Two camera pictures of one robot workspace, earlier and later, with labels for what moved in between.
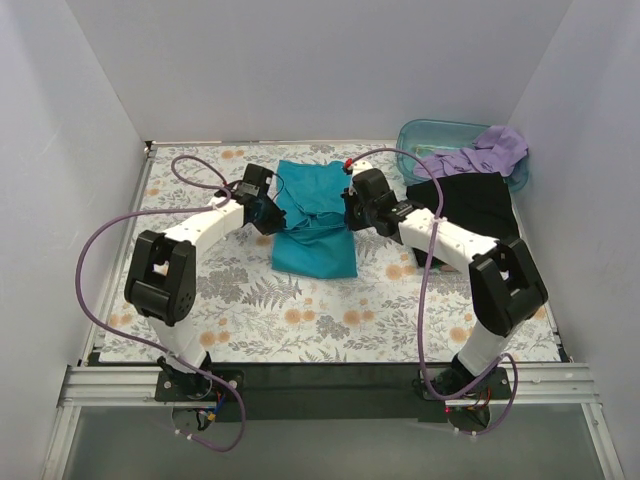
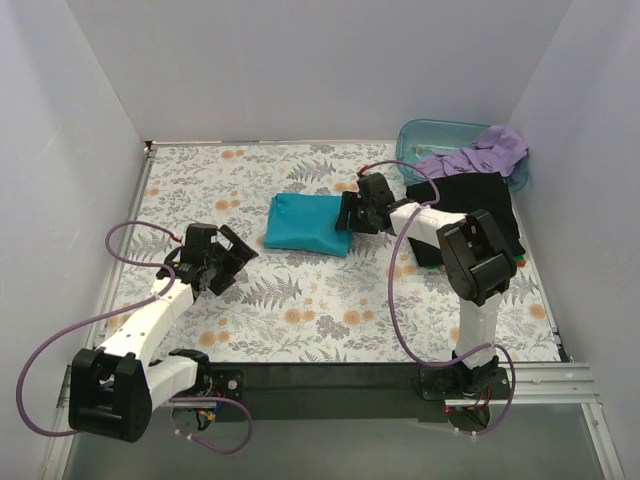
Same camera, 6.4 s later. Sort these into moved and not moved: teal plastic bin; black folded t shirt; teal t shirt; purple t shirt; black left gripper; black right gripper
Moved: teal t shirt; black left gripper
Not moved: black right gripper; teal plastic bin; purple t shirt; black folded t shirt
